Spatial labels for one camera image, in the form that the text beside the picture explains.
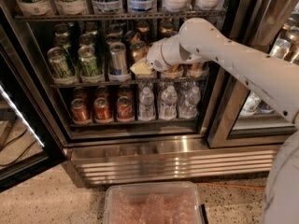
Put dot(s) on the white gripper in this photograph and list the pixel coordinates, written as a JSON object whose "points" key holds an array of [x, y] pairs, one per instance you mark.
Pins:
{"points": [[154, 57]]}

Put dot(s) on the orange gold can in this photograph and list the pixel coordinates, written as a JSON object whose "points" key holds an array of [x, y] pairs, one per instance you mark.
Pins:
{"points": [[173, 73], [197, 70], [138, 50]]}

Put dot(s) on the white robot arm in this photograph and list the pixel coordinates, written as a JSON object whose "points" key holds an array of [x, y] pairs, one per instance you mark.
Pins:
{"points": [[272, 79]]}

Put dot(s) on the silver blue can front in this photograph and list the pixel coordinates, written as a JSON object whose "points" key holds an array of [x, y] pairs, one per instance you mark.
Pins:
{"points": [[118, 69]]}

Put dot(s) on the water bottle middle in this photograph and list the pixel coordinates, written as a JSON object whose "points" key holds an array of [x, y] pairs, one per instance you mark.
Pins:
{"points": [[168, 104]]}

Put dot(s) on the water bottle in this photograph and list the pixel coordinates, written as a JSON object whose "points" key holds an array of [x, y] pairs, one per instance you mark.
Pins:
{"points": [[146, 110], [168, 104], [187, 108]]}

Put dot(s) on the red can front right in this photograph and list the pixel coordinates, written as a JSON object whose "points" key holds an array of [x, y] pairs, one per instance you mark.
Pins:
{"points": [[125, 109]]}

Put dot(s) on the red can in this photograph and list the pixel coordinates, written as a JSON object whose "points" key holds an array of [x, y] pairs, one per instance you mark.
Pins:
{"points": [[125, 109], [81, 113], [102, 112]]}

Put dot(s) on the green can front right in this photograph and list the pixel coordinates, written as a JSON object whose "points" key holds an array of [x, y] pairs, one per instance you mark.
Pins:
{"points": [[91, 71]]}

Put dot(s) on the green can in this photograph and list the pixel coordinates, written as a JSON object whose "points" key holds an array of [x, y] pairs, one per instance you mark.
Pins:
{"points": [[63, 70], [91, 71]]}

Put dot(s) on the red can front middle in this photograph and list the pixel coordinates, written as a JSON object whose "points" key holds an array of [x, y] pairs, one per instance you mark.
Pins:
{"points": [[102, 112]]}

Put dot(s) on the stainless steel fridge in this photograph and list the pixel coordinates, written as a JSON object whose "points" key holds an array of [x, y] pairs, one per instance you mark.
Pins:
{"points": [[124, 152]]}

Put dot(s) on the red can front left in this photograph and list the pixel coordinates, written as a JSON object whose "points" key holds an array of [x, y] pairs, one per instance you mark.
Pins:
{"points": [[81, 113]]}

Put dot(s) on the green can front left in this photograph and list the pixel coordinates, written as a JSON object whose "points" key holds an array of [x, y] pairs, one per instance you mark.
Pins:
{"points": [[63, 70]]}

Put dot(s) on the white can behind door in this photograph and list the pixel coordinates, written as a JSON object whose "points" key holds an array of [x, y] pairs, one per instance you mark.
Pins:
{"points": [[250, 106]]}

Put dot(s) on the blue pepsi can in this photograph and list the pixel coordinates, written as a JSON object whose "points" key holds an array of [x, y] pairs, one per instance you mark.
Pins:
{"points": [[265, 108]]}

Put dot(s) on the open glass fridge door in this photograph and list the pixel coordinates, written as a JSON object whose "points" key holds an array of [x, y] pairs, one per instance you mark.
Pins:
{"points": [[29, 148]]}

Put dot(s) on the closed glass fridge door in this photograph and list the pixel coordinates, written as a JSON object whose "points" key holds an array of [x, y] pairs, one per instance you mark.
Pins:
{"points": [[255, 23]]}

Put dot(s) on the water bottle left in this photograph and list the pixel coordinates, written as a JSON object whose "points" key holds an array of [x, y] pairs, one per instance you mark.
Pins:
{"points": [[146, 110]]}

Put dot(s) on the water bottle right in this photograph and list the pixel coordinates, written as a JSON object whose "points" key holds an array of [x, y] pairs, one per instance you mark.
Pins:
{"points": [[187, 108]]}

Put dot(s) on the clear plastic bin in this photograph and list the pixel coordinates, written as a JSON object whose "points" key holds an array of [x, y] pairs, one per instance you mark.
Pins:
{"points": [[154, 203]]}

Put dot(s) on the middle wire shelf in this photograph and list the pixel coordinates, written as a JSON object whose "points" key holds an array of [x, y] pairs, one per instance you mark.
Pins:
{"points": [[128, 82]]}

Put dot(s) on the wire shelf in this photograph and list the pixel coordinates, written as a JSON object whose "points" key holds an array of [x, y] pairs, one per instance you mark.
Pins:
{"points": [[128, 82], [123, 16]]}

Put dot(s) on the upper wire shelf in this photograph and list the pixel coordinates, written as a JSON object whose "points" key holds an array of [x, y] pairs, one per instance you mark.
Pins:
{"points": [[123, 16]]}

